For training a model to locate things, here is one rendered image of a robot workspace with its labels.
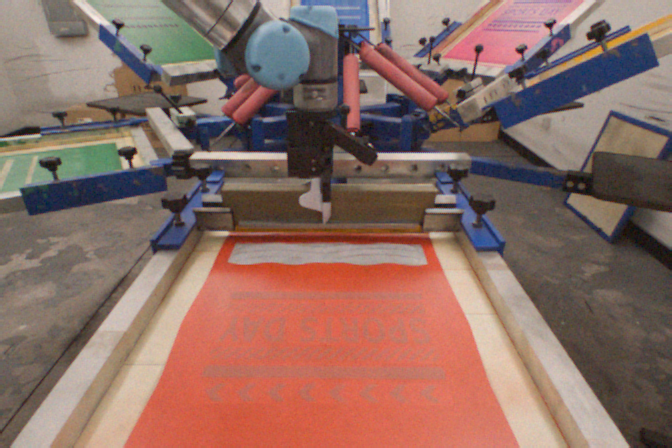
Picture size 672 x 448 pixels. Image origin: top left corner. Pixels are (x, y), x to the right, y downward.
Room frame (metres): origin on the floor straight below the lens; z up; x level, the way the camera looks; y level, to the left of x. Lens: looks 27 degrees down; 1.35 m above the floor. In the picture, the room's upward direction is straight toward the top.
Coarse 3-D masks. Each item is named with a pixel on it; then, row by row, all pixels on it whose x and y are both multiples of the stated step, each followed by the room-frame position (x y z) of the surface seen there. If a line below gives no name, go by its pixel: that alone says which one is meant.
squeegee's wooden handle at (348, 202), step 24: (240, 192) 0.68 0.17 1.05; (264, 192) 0.68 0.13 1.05; (288, 192) 0.68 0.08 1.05; (336, 192) 0.68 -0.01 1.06; (360, 192) 0.68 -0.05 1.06; (384, 192) 0.68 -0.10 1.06; (408, 192) 0.68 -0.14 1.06; (432, 192) 0.68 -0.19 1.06; (240, 216) 0.68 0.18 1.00; (264, 216) 0.68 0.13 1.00; (288, 216) 0.68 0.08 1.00; (312, 216) 0.68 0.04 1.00; (336, 216) 0.68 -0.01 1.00; (360, 216) 0.68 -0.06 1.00; (384, 216) 0.68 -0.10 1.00; (408, 216) 0.68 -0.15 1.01
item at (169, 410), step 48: (240, 240) 0.67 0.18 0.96; (288, 240) 0.67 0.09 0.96; (240, 288) 0.52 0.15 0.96; (288, 288) 0.52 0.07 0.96; (192, 336) 0.41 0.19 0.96; (192, 384) 0.33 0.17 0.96; (144, 432) 0.27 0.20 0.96; (192, 432) 0.27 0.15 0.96; (240, 432) 0.27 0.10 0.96; (288, 432) 0.27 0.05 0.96
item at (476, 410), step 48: (336, 240) 0.67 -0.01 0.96; (384, 240) 0.67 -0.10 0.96; (336, 288) 0.52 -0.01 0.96; (384, 288) 0.52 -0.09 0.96; (432, 288) 0.52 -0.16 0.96; (480, 384) 0.33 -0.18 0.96; (336, 432) 0.27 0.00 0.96; (384, 432) 0.27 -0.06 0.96; (432, 432) 0.27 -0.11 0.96; (480, 432) 0.27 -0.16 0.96
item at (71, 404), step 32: (160, 256) 0.56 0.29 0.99; (480, 256) 0.56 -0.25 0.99; (160, 288) 0.49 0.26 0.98; (512, 288) 0.47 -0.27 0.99; (128, 320) 0.41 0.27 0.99; (512, 320) 0.41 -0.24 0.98; (96, 352) 0.35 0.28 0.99; (128, 352) 0.38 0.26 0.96; (544, 352) 0.35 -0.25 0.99; (64, 384) 0.30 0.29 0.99; (96, 384) 0.31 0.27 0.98; (544, 384) 0.32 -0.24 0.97; (576, 384) 0.30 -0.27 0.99; (64, 416) 0.26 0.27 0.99; (576, 416) 0.26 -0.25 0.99; (608, 416) 0.26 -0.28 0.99
